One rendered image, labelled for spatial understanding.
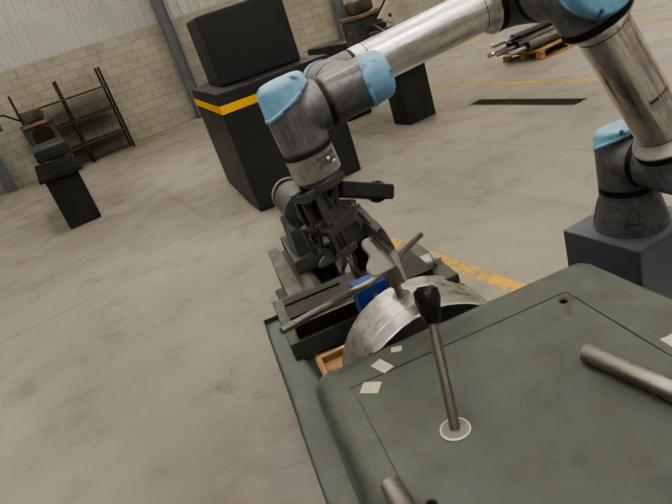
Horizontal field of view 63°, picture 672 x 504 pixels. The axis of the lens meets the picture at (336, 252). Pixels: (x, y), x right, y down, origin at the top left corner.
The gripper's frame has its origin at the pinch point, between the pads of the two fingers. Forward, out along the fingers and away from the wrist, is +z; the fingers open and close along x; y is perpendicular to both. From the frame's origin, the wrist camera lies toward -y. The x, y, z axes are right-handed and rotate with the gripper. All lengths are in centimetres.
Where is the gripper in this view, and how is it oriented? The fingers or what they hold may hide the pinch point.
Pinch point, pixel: (374, 275)
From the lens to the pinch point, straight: 93.1
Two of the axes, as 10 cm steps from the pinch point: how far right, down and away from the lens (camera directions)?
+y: -6.5, 5.6, -5.1
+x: 6.6, 0.7, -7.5
